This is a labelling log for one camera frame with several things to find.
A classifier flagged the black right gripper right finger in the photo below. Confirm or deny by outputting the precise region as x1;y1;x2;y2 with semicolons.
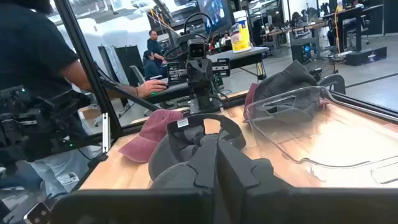
217;138;295;190

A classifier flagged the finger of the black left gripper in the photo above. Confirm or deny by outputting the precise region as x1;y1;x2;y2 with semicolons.
167;61;187;84
213;58;231;78

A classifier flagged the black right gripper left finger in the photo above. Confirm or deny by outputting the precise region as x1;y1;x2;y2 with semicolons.
185;139;218;190

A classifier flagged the dark grey baseball cap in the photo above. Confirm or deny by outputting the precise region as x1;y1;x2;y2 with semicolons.
147;113;247;189
253;60;323;125

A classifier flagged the person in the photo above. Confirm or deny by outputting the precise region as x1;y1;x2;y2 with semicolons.
142;50;162;80
146;29;165;68
220;32;233;47
0;0;169;200

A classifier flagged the yellow wipes canister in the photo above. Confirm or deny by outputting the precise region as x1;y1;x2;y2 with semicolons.
230;9;252;54

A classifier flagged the grey office chair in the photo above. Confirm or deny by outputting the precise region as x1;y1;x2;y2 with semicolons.
129;65;147;86

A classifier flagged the black partition panel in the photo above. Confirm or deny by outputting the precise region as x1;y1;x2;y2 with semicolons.
98;45;146;86

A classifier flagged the blue screen computer monitor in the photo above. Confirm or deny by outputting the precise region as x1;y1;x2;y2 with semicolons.
196;0;233;34

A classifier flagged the clear plastic bin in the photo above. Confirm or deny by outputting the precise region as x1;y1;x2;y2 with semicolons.
244;85;398;189

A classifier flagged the computer tower blue light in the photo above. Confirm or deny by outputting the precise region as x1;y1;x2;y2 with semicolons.
290;42;313;65

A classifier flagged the wooden workbench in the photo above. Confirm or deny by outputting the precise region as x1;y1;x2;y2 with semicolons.
261;20;330;37

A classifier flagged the black curved chair back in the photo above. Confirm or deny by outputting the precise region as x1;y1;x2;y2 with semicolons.
317;73;346;95

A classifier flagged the black workshop desk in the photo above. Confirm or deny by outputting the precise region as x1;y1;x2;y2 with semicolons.
323;4;385;52

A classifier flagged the black floor box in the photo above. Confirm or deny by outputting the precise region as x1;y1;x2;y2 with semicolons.
345;46;388;67

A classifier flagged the black bulky equipment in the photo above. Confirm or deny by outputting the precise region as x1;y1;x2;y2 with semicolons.
0;86;91;162

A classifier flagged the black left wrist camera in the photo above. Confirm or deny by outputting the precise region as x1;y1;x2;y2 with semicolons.
187;39;209;60

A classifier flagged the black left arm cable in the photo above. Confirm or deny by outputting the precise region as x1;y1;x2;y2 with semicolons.
183;12;214;41

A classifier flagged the yellow cable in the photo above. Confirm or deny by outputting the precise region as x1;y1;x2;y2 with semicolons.
333;6;341;55

